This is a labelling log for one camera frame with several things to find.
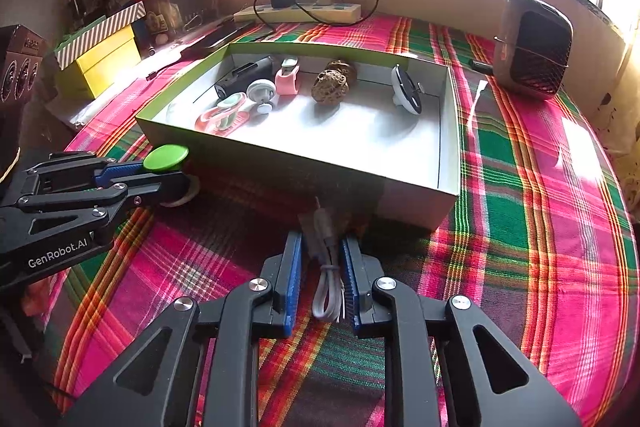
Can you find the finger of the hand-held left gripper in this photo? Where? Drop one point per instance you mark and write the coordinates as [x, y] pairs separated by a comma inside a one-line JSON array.
[[145, 192], [117, 171]]

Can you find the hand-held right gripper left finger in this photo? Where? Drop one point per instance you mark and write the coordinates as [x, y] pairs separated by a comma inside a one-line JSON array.
[[295, 277]]

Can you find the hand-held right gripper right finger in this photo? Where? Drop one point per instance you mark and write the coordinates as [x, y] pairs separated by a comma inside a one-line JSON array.
[[349, 287]]

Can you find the green mushroom-shaped massager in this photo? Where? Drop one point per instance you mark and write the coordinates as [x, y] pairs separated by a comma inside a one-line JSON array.
[[166, 157]]

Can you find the large pink clip massager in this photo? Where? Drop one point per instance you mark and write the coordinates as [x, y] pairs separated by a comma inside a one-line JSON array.
[[215, 119]]

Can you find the green cardboard box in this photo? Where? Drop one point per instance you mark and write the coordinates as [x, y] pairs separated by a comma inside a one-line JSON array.
[[350, 142]]

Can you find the black cylindrical device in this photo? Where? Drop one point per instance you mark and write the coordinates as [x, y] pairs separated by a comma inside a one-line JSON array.
[[240, 77]]

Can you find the grey mushroom-shaped massager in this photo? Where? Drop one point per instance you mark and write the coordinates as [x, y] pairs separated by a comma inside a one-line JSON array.
[[260, 91]]

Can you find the small pink clip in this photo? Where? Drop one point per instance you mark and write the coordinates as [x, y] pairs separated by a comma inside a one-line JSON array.
[[286, 84]]

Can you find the brown walnut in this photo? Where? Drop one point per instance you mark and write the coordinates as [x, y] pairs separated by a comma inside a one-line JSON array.
[[329, 87], [342, 67]]

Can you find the white round disc device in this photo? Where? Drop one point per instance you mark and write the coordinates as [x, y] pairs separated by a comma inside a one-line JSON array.
[[407, 92]]

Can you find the yellow box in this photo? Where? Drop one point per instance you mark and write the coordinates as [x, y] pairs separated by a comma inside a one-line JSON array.
[[105, 62]]

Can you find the dark brown speaker box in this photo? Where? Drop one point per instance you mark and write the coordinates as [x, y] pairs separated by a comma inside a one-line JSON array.
[[20, 72]]

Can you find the striped box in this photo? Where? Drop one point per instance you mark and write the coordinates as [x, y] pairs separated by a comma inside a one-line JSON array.
[[100, 32]]

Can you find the glass jar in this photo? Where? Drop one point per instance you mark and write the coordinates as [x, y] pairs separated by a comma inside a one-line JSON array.
[[75, 7]]

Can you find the black phone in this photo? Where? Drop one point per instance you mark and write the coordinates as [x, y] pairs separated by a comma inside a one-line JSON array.
[[220, 36]]

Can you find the clear display case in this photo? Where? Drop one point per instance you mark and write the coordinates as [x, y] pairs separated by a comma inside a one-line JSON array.
[[185, 12]]

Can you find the plaid tablecloth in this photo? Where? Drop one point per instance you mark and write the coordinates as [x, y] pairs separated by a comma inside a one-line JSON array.
[[525, 207]]

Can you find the white plastic strip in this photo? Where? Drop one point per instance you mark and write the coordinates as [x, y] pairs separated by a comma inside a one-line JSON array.
[[474, 107]]

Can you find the small black stick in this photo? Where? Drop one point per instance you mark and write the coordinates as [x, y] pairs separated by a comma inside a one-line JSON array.
[[481, 66]]

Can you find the cream power strip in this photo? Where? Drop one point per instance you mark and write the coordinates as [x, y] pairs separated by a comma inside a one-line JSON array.
[[340, 13]]

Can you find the small beige heater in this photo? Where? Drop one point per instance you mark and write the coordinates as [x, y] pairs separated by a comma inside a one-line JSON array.
[[540, 47]]

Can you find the cream dotted curtain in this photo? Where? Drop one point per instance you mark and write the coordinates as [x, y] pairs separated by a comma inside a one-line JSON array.
[[625, 132]]

